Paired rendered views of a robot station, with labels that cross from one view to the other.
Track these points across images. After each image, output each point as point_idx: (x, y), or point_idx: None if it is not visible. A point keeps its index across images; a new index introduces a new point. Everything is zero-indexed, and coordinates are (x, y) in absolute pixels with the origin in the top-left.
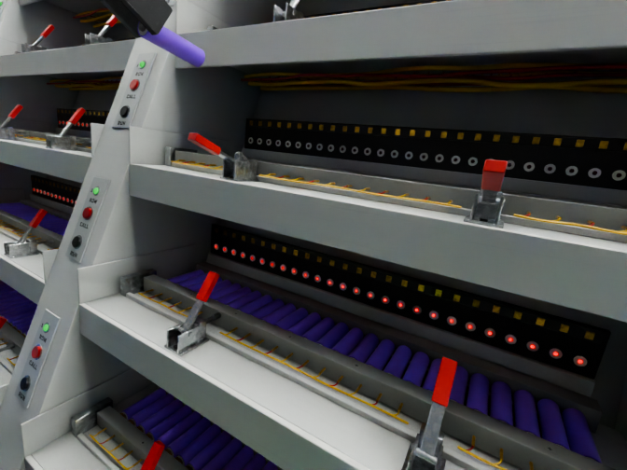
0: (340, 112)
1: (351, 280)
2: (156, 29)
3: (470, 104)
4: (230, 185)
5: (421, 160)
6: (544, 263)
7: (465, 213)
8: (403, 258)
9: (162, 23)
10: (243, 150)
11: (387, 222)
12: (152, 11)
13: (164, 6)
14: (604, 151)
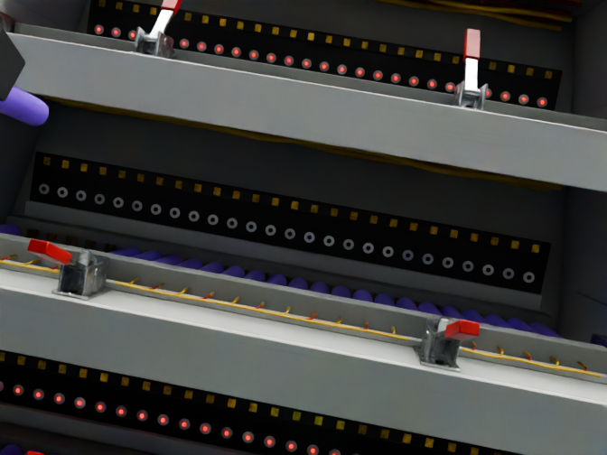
0: (198, 155)
1: (239, 422)
2: (4, 95)
3: (375, 171)
4: (79, 308)
5: (325, 246)
6: (500, 411)
7: (409, 343)
8: (354, 413)
9: (12, 85)
10: (30, 205)
11: (334, 367)
12: (2, 70)
13: (17, 59)
14: (515, 251)
